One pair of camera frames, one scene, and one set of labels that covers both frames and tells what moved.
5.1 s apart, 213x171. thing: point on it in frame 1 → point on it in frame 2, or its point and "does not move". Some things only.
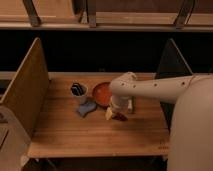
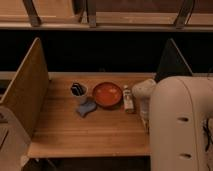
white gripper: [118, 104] → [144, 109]
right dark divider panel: [172, 65] does not move
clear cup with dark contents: [79, 92] does not move
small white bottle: [129, 106] does not move
